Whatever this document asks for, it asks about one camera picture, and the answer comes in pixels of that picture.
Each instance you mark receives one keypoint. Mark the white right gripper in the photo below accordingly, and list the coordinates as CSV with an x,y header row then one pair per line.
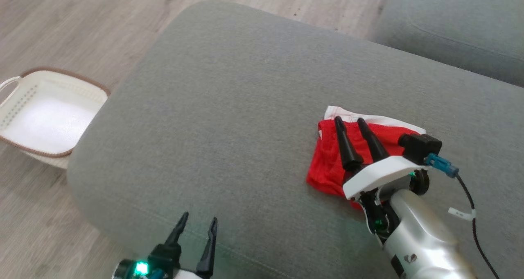
x,y
380,174

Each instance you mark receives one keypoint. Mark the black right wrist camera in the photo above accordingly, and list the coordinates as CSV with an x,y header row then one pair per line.
x,y
419,148

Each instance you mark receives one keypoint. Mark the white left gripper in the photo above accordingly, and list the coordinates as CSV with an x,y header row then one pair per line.
x,y
159,262

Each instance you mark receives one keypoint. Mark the red shorts with white trim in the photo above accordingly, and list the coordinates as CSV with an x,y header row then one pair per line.
x,y
327,168

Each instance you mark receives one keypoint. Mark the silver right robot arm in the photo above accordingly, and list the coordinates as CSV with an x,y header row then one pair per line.
x,y
425,238

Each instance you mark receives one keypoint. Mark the grey sofa cushion with seam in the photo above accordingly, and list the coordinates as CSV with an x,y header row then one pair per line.
x,y
458,29

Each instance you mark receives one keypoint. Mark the white laundry basket brown rim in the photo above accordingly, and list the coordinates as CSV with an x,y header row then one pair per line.
x,y
49,119

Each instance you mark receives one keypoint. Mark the large grey sofa seat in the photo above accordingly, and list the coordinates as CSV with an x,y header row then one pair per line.
x,y
245,127

